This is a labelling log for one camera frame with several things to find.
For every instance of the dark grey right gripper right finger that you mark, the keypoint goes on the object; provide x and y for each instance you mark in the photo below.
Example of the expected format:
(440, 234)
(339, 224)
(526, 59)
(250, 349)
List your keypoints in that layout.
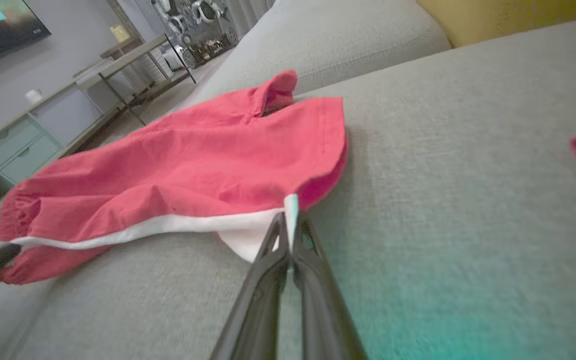
(323, 325)

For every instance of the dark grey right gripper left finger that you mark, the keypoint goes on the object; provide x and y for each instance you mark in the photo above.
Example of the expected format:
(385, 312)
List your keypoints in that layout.
(258, 320)

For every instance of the red shorts with white trim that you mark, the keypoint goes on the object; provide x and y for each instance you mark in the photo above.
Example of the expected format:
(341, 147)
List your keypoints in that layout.
(168, 160)

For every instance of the pale grey television cabinet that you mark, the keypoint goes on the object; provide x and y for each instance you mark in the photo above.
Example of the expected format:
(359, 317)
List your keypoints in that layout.
(33, 135)

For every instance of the grey fabric sofa seat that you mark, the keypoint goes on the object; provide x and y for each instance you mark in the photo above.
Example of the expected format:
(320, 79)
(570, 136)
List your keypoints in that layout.
(468, 200)

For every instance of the pale yellow box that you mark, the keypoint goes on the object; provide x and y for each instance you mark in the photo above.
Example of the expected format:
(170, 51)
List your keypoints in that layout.
(119, 34)

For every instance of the grey sofa back cushion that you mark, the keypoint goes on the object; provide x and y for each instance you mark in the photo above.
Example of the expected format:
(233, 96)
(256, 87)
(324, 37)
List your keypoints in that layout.
(328, 35)

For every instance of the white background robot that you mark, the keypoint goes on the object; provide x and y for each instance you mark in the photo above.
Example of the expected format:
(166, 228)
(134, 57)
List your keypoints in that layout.
(193, 20)

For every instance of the grey pleated curtain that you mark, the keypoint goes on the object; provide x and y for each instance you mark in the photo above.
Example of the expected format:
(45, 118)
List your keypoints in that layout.
(248, 12)

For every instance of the large yellow sofa cushion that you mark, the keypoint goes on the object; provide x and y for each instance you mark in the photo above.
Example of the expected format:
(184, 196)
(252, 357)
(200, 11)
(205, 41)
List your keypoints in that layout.
(508, 17)

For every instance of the wall mounted television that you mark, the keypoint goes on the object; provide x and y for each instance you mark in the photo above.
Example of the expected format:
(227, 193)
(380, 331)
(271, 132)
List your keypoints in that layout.
(3, 30)

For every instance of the metal frame shelf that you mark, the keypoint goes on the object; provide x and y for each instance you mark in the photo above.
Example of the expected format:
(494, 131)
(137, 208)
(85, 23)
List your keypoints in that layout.
(133, 52)

